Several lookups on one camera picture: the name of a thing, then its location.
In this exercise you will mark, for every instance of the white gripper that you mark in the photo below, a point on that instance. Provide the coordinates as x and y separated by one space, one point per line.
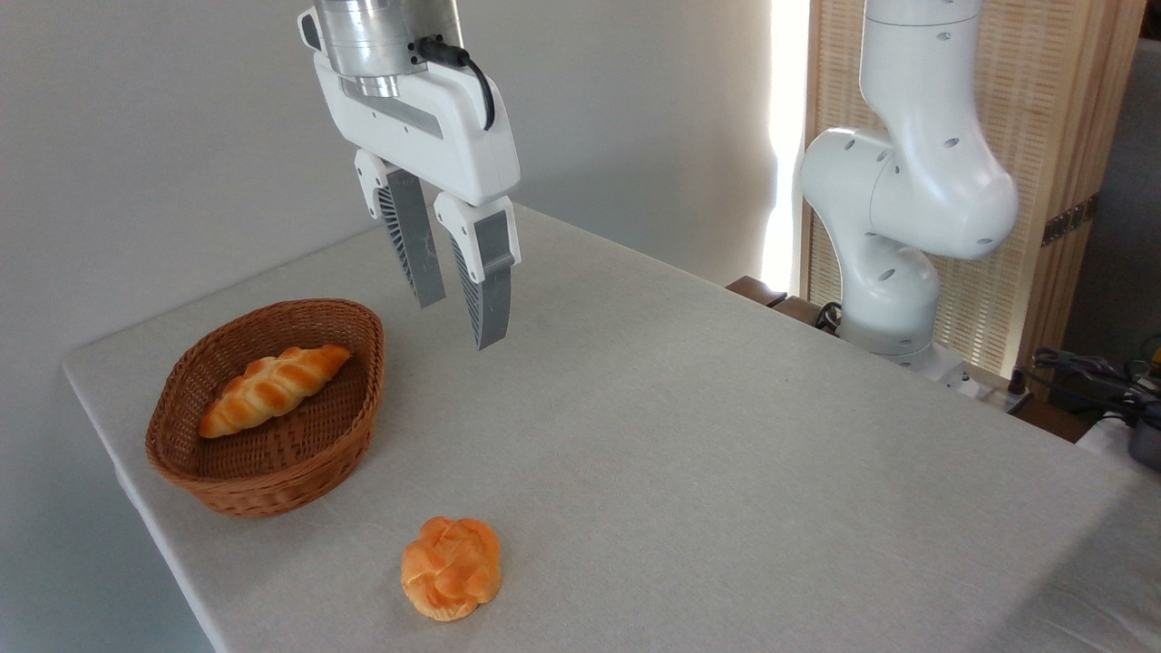
453 136

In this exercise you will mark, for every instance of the long braided bread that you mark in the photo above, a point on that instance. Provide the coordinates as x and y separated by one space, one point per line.
272 385

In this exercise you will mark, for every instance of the round knotted bread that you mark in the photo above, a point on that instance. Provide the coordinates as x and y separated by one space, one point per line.
452 569

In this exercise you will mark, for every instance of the brown wicker basket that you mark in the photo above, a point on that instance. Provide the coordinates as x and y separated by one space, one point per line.
263 472

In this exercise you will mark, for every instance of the brown wooden furniture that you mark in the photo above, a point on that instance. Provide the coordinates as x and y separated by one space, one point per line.
771 295

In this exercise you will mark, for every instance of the wooden folding screen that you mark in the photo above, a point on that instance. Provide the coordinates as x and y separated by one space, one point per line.
1052 91

